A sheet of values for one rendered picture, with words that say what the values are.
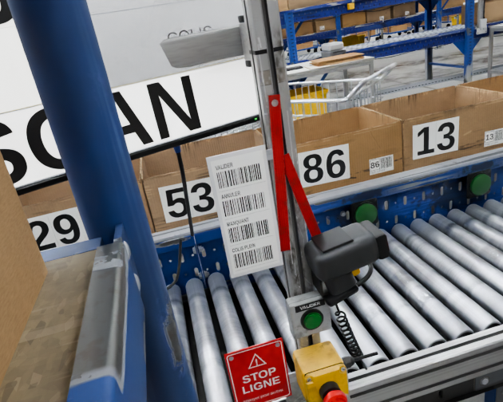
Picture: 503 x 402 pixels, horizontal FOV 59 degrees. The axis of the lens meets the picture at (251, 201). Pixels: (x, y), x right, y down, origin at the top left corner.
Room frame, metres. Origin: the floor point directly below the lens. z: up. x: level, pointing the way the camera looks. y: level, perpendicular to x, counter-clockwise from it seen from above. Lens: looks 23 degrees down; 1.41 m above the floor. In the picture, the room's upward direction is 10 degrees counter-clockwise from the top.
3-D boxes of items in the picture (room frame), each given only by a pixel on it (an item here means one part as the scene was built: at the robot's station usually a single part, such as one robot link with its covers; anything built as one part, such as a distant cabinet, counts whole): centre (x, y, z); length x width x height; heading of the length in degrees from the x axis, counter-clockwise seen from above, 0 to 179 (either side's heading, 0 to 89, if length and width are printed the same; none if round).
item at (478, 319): (0.97, -0.41, 0.72); 0.52 x 0.05 x 0.05; 10
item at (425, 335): (0.94, -0.28, 0.72); 0.52 x 0.05 x 0.05; 10
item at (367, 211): (1.19, -0.33, 0.81); 0.07 x 0.01 x 0.07; 100
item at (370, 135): (1.40, -0.27, 0.97); 0.39 x 0.29 x 0.17; 100
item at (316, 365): (0.58, -0.10, 0.84); 0.15 x 0.09 x 0.07; 100
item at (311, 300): (0.60, -0.06, 0.95); 0.07 x 0.03 x 0.07; 100
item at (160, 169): (1.34, 0.12, 0.97); 0.39 x 0.29 x 0.17; 100
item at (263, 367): (0.59, 0.01, 0.85); 0.16 x 0.01 x 0.13; 100
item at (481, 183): (1.26, -0.72, 0.81); 0.07 x 0.01 x 0.07; 100
